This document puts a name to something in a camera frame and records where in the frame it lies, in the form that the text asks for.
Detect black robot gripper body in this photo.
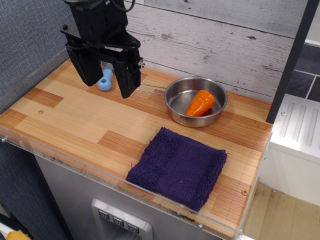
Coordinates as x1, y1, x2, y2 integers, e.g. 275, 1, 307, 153
60, 0, 144, 68

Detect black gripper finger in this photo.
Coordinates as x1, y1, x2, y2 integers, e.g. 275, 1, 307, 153
66, 46, 103, 87
112, 60, 141, 98

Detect stainless steel pan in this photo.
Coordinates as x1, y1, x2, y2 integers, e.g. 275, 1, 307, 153
138, 76, 229, 128

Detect orange plastic carrot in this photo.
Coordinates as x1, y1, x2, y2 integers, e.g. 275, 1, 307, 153
184, 89, 216, 117

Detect blue grey toy scoop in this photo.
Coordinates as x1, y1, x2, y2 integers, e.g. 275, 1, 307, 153
97, 61, 114, 92

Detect clear acrylic table edge guard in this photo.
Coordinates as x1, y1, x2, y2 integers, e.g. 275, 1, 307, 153
0, 126, 244, 240

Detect purple folded towel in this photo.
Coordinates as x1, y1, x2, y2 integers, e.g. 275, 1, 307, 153
126, 127, 228, 212

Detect silver dispenser button panel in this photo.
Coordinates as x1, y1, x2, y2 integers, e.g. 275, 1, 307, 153
91, 198, 154, 240

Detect yellow object bottom left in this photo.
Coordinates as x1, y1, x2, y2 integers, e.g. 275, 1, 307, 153
6, 230, 31, 240

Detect white ribbed side cabinet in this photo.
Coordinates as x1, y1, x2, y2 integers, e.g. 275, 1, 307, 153
258, 94, 320, 206

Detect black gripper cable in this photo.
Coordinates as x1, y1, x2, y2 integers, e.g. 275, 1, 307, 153
108, 0, 136, 13

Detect dark grey right post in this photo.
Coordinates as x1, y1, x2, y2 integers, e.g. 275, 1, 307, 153
266, 0, 320, 124

